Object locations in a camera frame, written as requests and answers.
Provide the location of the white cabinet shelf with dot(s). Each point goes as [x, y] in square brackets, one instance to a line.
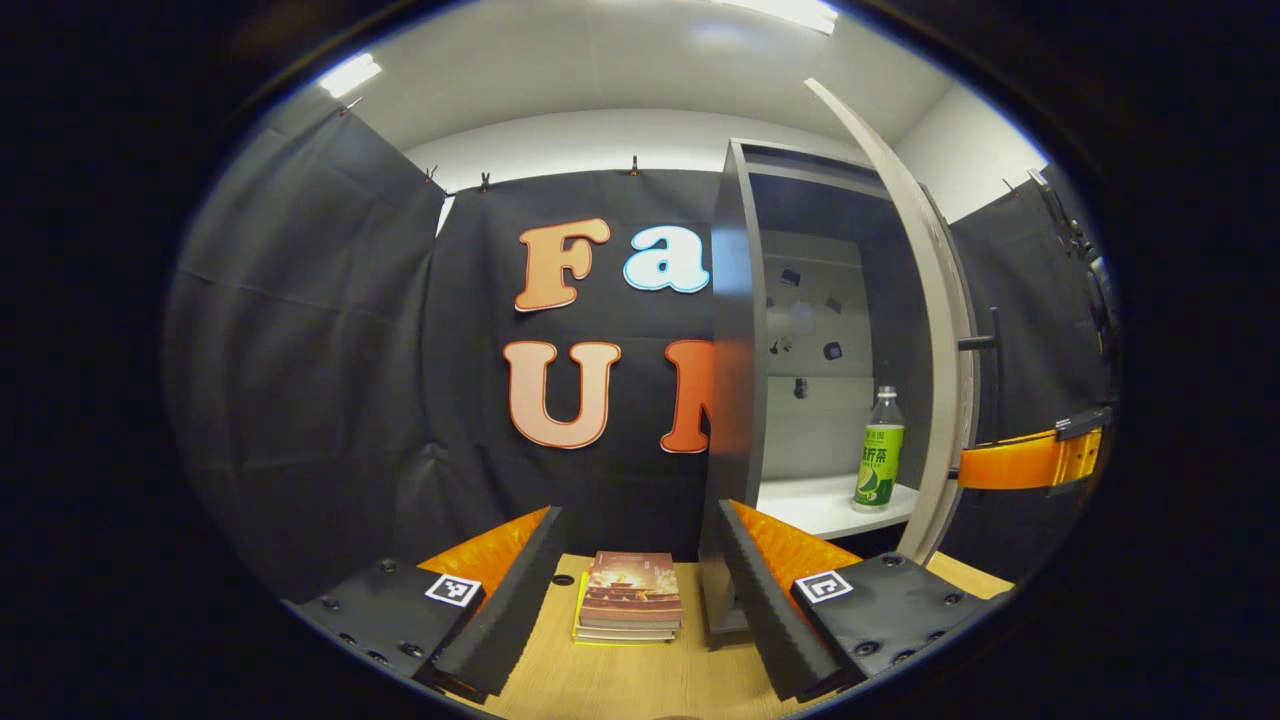
[810, 500]

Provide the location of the dark thin stand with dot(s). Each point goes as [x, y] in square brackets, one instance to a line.
[1100, 290]

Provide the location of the small ceiling light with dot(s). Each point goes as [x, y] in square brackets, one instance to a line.
[350, 75]

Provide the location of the clear bottle green label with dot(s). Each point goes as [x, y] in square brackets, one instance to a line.
[880, 460]

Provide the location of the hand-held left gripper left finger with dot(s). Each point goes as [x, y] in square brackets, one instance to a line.
[520, 600]

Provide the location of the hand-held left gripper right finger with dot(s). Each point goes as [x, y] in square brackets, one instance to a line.
[765, 610]

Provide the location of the black backdrop cloth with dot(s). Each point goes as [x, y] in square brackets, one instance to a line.
[300, 350]

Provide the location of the white edged book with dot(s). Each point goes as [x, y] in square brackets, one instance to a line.
[625, 633]

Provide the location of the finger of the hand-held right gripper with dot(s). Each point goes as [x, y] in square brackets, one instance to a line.
[1020, 460]

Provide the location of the grey cabinet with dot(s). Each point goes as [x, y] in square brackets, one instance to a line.
[735, 300]

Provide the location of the large ceiling light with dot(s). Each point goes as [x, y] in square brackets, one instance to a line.
[790, 12]

